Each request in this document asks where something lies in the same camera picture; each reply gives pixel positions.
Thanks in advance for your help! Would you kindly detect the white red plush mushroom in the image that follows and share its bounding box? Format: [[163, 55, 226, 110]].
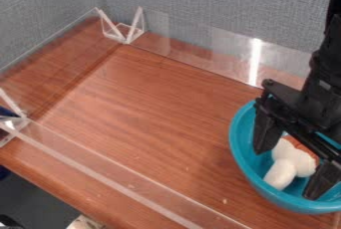
[[264, 135, 320, 190]]

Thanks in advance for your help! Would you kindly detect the clear acrylic left barrier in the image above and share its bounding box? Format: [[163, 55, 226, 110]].
[[0, 7, 106, 75]]

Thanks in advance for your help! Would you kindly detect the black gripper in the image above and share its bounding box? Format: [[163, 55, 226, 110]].
[[253, 50, 341, 200]]

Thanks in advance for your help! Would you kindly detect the clear acrylic front barrier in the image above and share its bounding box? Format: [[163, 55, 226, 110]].
[[0, 88, 250, 229]]

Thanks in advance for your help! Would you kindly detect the clear acrylic back barrier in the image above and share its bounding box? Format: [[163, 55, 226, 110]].
[[96, 8, 310, 89]]

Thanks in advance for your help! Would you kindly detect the clear acrylic barrier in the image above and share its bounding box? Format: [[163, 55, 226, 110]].
[[0, 88, 250, 229], [96, 8, 310, 89], [0, 7, 106, 75]]

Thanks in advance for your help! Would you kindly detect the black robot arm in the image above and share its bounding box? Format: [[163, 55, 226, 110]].
[[253, 0, 341, 200]]

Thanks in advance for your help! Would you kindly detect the blue plastic bowl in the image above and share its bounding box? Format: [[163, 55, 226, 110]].
[[229, 101, 341, 214]]

